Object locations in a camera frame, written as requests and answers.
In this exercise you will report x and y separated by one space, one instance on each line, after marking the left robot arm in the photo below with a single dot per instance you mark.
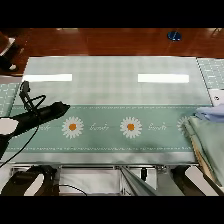
24 124

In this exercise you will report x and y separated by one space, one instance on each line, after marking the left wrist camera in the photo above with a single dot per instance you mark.
25 89

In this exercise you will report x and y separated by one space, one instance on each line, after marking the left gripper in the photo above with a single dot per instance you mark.
56 110

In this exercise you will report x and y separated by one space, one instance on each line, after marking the pale green garment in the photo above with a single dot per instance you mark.
209 143

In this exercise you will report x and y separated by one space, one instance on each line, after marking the blue round object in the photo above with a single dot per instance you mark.
174 35

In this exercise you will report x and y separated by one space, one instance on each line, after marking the silver frame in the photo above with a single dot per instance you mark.
139 186

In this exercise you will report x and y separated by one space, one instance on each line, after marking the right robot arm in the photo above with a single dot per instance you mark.
196 182

